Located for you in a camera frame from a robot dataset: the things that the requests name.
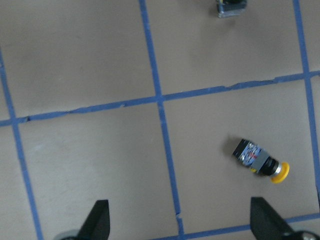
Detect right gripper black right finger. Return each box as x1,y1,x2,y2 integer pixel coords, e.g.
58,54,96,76
250,197,298,240

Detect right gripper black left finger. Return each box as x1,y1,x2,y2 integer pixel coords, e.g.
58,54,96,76
76,199,111,240

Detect yellow push button switch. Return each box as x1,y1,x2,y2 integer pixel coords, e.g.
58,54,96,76
232,139,290,184

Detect green push button switch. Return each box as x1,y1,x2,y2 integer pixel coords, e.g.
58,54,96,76
216,0,248,18

